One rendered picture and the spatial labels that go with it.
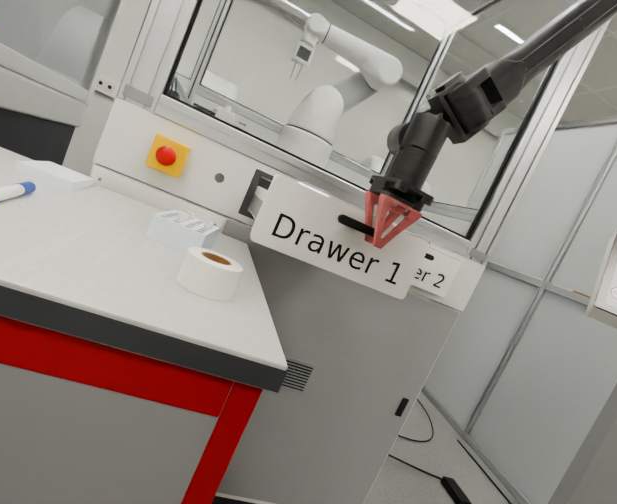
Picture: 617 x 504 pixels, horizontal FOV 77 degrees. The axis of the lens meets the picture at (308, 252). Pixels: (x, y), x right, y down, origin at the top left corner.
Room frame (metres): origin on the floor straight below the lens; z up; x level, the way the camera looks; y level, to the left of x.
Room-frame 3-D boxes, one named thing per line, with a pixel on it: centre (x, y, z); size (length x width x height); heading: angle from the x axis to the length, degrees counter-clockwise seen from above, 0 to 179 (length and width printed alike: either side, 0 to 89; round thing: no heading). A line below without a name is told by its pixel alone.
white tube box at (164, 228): (0.64, 0.20, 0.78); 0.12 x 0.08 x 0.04; 7
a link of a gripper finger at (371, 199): (0.61, -0.09, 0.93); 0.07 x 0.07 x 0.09; 17
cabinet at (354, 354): (1.42, 0.14, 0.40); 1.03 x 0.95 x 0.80; 107
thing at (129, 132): (1.42, 0.15, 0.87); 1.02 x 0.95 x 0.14; 107
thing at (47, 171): (0.69, 0.47, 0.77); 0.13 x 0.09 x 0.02; 17
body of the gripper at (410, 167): (0.60, -0.09, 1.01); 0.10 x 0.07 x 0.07; 17
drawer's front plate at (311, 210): (0.64, -0.05, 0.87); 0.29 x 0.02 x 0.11; 107
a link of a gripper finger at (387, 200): (0.60, -0.09, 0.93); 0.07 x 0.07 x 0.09; 17
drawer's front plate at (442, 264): (1.03, -0.26, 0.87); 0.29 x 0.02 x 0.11; 107
